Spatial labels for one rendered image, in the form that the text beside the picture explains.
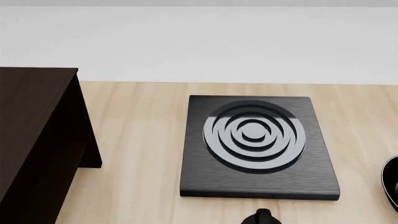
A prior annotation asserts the black electric hob plate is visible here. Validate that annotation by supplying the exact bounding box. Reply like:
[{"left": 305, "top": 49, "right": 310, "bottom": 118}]
[{"left": 180, "top": 95, "right": 340, "bottom": 202}]

